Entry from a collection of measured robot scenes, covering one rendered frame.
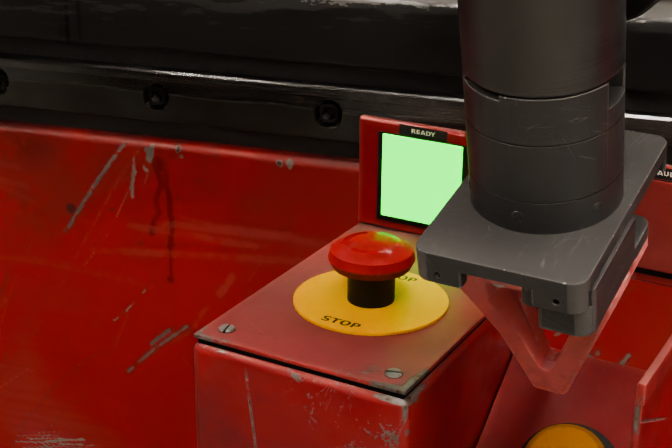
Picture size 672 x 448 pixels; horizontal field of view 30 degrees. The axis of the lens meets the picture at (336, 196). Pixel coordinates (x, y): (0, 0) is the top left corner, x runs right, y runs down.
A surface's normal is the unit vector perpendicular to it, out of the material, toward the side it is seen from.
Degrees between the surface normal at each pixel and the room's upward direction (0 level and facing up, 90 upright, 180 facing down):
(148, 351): 90
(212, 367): 90
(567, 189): 102
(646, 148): 15
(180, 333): 90
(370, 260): 33
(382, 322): 0
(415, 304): 0
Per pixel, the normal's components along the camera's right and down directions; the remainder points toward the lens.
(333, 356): 0.01, -0.94
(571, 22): 0.20, 0.52
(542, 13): -0.12, 0.56
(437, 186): -0.49, 0.29
